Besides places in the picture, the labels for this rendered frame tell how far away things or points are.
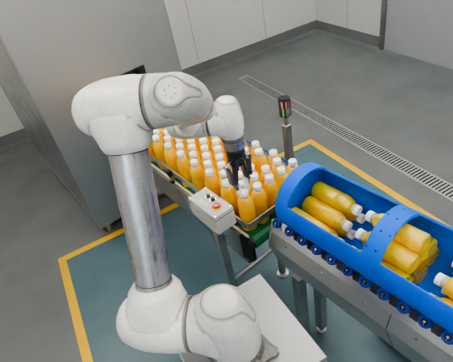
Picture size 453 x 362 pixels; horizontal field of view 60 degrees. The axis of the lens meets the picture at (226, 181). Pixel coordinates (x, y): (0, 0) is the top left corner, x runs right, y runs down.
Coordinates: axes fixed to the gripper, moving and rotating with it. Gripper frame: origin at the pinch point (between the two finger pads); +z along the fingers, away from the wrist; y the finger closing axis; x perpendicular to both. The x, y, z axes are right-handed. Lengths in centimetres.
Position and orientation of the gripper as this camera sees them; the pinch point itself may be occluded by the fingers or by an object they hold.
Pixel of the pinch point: (242, 187)
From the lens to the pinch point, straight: 166.5
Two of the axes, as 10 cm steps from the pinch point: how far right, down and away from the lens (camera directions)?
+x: -6.1, -4.0, 6.9
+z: 1.8, 7.8, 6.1
